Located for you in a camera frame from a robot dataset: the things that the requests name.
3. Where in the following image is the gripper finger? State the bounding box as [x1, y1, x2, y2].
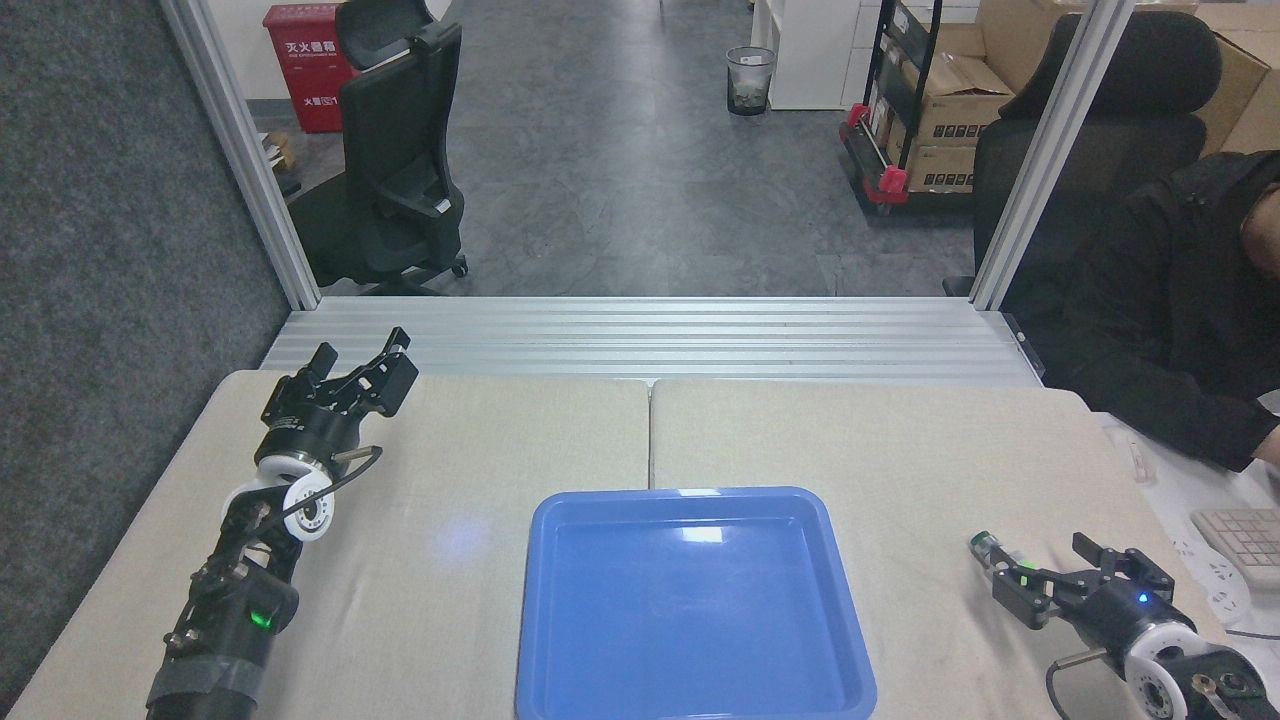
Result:
[303, 341, 341, 391]
[990, 565, 1091, 631]
[1071, 532, 1178, 601]
[335, 327, 421, 420]

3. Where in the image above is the white power strip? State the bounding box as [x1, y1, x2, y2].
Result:
[1170, 540, 1253, 627]

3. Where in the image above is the black cart with red corners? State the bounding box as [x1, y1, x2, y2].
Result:
[838, 0, 979, 216]

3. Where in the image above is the black office chair with armrests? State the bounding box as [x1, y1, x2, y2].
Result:
[288, 0, 469, 297]

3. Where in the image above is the flat cardboard box with label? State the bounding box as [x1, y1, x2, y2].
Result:
[903, 145, 979, 194]

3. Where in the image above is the black high-back office chair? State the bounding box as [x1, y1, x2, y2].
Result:
[943, 10, 1223, 299]

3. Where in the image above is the black mesh waste bin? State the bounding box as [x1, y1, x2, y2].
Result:
[726, 46, 778, 117]

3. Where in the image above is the beige keyboard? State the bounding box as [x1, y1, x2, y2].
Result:
[1190, 507, 1280, 591]

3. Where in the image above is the person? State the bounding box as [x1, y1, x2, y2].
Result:
[1005, 150, 1280, 476]

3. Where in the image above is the switch part with green clip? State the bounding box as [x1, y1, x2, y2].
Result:
[968, 530, 1041, 591]

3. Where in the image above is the red fire extinguisher box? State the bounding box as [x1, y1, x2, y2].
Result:
[262, 2, 359, 135]

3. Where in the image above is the blue plastic tray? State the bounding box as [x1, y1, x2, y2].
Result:
[515, 486, 879, 720]

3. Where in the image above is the black frame bracket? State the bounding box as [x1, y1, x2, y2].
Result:
[1004, 313, 1047, 379]

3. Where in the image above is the grey felt partition panel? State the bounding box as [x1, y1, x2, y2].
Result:
[0, 0, 294, 693]

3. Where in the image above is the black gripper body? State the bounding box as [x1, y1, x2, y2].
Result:
[1078, 578, 1198, 663]
[260, 372, 371, 471]

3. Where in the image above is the silver aluminium frame post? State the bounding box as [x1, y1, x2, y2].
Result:
[160, 0, 321, 311]
[968, 0, 1136, 311]

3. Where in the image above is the white cabinet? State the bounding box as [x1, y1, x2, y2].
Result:
[750, 0, 883, 111]

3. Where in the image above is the silver aluminium rail platform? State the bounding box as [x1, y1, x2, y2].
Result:
[262, 296, 1036, 387]

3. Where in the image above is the open cardboard box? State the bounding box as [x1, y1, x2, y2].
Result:
[903, 52, 1017, 149]

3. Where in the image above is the large brown cardboard box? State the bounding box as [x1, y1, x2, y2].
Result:
[1195, 5, 1280, 158]

